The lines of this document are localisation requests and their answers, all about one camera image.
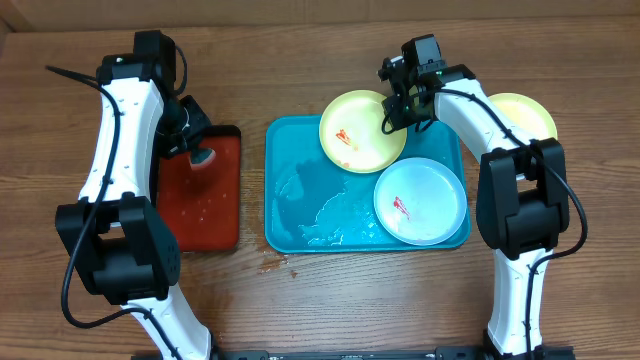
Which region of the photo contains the dark blue sponge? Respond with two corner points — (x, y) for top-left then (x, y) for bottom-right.
(189, 148), (216, 171)

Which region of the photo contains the green plate back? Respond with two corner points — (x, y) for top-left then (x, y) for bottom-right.
(319, 90), (407, 173)

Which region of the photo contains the green plate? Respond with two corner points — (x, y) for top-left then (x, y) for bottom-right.
(319, 90), (407, 173)
(489, 93), (558, 140)

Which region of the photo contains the light blue plate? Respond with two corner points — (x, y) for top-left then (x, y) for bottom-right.
(373, 157), (467, 246)

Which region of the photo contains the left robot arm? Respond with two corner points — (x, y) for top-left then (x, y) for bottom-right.
(50, 30), (216, 359)

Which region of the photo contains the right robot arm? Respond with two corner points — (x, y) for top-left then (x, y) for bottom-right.
(378, 34), (575, 359)

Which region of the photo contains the black tray with red water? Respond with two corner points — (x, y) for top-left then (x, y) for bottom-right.
(157, 125), (241, 253)

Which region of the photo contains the blue plastic tray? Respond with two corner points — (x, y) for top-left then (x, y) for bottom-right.
(263, 113), (472, 255)

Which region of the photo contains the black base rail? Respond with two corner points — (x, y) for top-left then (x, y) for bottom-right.
(130, 344), (576, 360)

